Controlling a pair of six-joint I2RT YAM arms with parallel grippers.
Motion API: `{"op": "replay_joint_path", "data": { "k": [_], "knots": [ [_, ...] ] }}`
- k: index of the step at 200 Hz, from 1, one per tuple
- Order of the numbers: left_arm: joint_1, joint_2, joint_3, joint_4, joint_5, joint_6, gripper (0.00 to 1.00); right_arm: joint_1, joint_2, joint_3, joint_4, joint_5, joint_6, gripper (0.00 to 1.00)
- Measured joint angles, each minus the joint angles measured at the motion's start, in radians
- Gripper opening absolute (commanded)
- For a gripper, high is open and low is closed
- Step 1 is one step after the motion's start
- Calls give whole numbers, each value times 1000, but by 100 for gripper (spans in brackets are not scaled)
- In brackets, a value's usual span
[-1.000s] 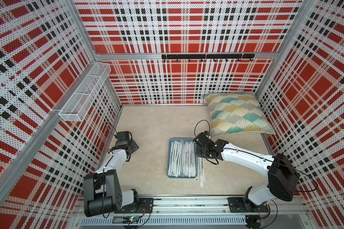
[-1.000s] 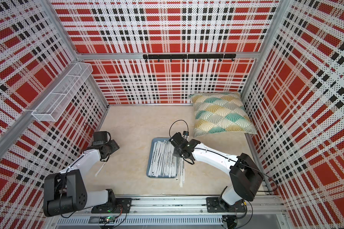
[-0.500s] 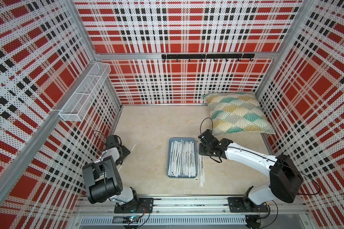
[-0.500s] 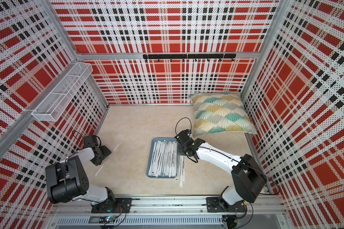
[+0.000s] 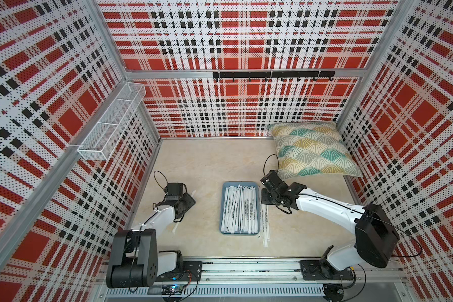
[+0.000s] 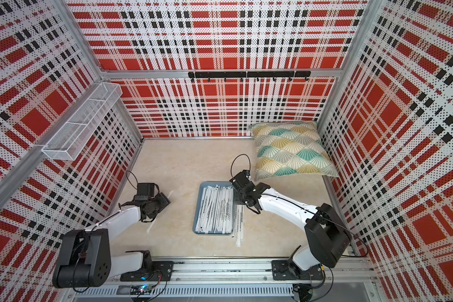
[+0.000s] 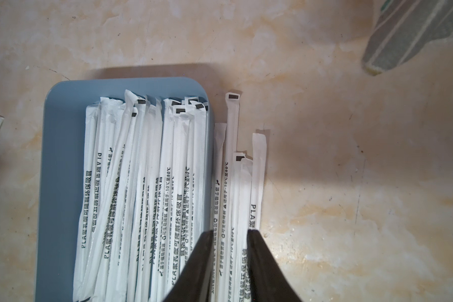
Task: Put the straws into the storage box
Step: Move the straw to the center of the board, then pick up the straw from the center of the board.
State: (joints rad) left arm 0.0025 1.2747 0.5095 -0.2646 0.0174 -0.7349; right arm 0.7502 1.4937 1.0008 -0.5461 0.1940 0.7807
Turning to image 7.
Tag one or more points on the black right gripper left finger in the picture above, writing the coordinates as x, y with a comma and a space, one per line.
194, 281

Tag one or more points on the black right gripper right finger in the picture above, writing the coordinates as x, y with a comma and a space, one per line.
267, 282

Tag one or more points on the blue storage box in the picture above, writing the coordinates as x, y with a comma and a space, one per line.
61, 184

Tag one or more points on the geometric patterned cushion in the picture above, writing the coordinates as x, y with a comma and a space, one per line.
403, 29

